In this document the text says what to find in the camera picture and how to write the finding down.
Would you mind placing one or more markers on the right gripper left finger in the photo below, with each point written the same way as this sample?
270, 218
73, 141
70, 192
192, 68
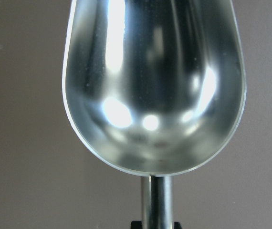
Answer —
136, 225

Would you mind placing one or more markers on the steel ice scoop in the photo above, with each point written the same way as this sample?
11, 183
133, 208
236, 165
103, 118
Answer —
154, 88

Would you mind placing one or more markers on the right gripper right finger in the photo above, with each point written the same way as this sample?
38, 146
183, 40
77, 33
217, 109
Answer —
177, 225

